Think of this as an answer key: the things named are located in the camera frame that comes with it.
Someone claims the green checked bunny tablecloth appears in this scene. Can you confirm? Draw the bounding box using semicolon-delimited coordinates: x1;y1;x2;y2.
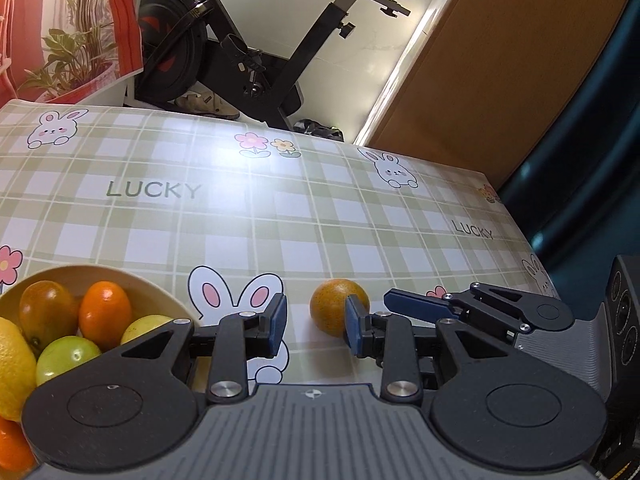
0;101;561;396

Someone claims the red furniture wall poster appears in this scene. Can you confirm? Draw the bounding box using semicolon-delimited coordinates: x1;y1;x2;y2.
0;0;146;106

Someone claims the yellow lemon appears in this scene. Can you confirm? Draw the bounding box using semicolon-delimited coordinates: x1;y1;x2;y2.
0;317;38;422

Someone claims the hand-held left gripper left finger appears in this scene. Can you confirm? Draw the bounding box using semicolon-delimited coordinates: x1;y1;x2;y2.
120;294;289;405

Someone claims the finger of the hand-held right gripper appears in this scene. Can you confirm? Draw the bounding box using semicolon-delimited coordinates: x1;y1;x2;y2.
384;283;576;343

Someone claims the dark teal curtain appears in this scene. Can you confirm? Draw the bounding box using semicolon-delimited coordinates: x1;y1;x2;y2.
500;0;640;306

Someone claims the beige round plate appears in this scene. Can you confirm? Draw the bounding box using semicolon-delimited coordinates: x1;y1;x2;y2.
0;265;198;361

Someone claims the black exercise bike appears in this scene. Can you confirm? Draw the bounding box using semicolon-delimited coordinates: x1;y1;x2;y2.
135;0;426;131

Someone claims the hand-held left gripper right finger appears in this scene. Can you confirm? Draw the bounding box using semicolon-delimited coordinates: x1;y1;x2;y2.
345;295;516;405

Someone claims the beige shoe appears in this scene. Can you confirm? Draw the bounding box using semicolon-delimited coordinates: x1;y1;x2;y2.
175;90;242;121

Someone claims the black shoe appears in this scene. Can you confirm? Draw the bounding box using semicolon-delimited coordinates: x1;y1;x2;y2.
292;119;346;142

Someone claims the brown wooden panel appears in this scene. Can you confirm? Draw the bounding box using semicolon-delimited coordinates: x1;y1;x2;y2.
367;0;636;188

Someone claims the speckled orange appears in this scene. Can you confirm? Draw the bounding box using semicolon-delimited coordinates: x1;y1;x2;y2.
309;279;371;338

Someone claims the small bright orange mandarin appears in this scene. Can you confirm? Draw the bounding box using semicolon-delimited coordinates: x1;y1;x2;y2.
0;415;37;473
78;281;133;352

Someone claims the dark greenish-brown orange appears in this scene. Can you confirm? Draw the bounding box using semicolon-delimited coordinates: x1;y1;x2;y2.
19;280;81;356

